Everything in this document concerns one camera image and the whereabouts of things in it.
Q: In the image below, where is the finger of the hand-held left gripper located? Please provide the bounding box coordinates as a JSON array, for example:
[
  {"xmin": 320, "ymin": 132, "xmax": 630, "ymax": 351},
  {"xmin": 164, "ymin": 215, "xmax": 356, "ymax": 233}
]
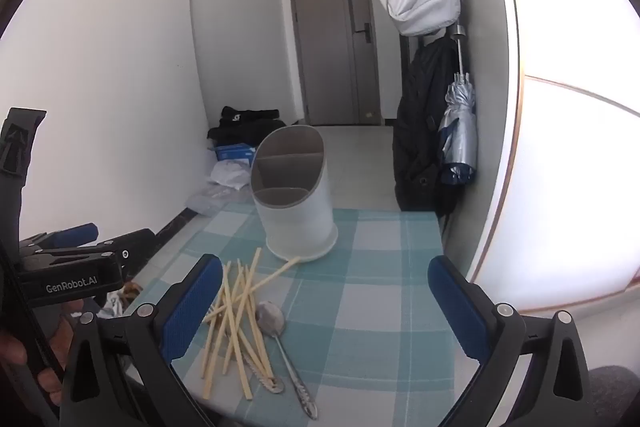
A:
[
  {"xmin": 96, "ymin": 228, "xmax": 158, "ymax": 282},
  {"xmin": 20, "ymin": 223, "xmax": 99, "ymax": 254}
]

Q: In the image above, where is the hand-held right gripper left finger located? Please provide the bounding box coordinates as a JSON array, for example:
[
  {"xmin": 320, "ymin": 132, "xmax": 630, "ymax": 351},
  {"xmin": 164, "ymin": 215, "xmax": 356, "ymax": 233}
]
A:
[{"xmin": 59, "ymin": 253, "xmax": 223, "ymax": 427}]

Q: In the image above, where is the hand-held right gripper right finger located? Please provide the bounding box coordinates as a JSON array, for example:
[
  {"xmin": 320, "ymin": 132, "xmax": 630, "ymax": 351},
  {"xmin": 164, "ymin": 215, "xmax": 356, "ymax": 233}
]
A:
[{"xmin": 427, "ymin": 255, "xmax": 608, "ymax": 427}]

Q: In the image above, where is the bunch of wooden chopsticks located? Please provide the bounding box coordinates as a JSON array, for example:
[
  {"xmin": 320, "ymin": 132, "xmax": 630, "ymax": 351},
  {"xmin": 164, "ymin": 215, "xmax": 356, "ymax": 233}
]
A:
[{"xmin": 201, "ymin": 248, "xmax": 301, "ymax": 402}]

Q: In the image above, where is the metal spoon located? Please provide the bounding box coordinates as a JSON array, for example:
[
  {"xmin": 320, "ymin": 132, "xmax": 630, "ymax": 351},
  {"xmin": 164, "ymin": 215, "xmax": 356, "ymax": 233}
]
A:
[{"xmin": 255, "ymin": 300, "xmax": 319, "ymax": 421}]

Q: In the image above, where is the metal fork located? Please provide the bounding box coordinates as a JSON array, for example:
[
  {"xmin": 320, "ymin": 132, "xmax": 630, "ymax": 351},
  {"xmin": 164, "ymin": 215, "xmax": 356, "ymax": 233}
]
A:
[{"xmin": 220, "ymin": 327, "xmax": 285, "ymax": 394}]

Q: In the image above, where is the white grey utensil holder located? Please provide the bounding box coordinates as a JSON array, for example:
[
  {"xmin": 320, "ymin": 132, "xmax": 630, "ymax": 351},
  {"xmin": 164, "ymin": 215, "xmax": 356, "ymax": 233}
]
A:
[{"xmin": 250, "ymin": 125, "xmax": 339, "ymax": 263}]

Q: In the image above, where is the person's left hand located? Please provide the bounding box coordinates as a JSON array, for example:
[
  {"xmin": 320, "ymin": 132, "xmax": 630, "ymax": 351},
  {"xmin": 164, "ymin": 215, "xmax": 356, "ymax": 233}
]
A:
[{"xmin": 0, "ymin": 298, "xmax": 86, "ymax": 408}]

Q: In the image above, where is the teal checkered tablecloth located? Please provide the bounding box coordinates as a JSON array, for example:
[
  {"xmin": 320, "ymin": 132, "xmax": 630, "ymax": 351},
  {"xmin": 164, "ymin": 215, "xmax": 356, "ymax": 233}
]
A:
[{"xmin": 122, "ymin": 202, "xmax": 486, "ymax": 427}]

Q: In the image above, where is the grey plastic parcel bag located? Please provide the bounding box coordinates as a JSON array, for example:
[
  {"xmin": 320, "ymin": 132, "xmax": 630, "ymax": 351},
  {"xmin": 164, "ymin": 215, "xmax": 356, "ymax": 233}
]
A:
[{"xmin": 187, "ymin": 187, "xmax": 236, "ymax": 215}]

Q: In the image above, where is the white plastic parcel bag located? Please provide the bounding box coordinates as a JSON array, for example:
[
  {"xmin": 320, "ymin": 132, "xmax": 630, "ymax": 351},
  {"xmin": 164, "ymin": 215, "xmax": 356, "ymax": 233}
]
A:
[{"xmin": 209, "ymin": 159, "xmax": 252, "ymax": 190}]

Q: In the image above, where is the blue cardboard box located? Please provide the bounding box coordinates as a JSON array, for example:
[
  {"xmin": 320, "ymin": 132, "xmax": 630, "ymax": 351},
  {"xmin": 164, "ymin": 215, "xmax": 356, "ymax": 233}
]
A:
[{"xmin": 215, "ymin": 143, "xmax": 258, "ymax": 162}]

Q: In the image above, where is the black clothes heap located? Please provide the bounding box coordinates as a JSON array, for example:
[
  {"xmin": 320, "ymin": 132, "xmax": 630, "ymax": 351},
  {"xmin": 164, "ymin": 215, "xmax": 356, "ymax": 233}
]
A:
[{"xmin": 207, "ymin": 106, "xmax": 287, "ymax": 146}]

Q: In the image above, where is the silver folded umbrella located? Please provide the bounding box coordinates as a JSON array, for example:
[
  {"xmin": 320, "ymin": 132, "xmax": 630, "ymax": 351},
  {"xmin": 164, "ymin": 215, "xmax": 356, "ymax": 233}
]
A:
[{"xmin": 438, "ymin": 26, "xmax": 479, "ymax": 185}]

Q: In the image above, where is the dark grey cloth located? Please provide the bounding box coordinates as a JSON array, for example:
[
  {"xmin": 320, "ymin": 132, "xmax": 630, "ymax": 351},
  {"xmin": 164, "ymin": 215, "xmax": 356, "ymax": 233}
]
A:
[{"xmin": 587, "ymin": 366, "xmax": 640, "ymax": 427}]

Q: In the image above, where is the black hanging jacket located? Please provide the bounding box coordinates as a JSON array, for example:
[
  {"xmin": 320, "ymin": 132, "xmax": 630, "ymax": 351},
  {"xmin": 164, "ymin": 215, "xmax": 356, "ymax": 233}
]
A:
[{"xmin": 392, "ymin": 38, "xmax": 458, "ymax": 218}]

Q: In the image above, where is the grey door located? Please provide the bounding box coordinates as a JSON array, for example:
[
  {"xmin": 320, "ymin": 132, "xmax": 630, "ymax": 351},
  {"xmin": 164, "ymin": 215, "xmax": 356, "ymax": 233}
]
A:
[{"xmin": 286, "ymin": 0, "xmax": 383, "ymax": 126}]

